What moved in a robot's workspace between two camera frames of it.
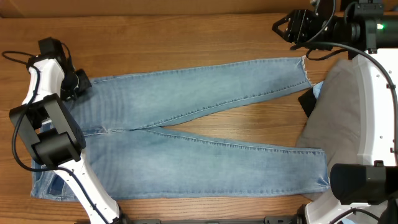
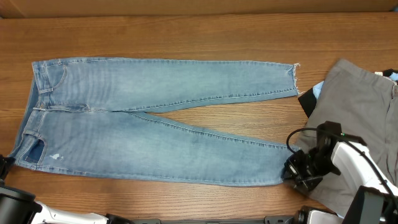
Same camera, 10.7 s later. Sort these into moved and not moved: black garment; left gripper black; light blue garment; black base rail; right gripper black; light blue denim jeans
Moved: light blue denim jeans; left gripper black; right gripper black
Not moved: black garment; black base rail; light blue garment
